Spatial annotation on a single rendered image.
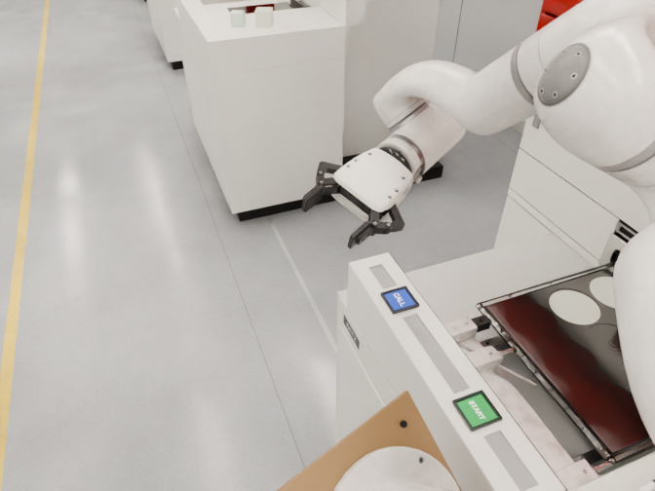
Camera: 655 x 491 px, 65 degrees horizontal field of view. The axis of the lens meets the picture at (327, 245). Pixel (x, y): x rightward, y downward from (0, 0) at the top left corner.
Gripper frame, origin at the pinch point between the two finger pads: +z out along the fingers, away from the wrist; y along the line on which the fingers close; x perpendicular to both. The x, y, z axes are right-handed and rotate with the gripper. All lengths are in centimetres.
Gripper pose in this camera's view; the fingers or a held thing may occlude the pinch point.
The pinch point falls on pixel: (330, 220)
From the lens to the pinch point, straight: 77.1
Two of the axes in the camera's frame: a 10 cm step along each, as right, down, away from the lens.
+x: 1.3, -5.4, -8.3
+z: -6.6, 5.9, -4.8
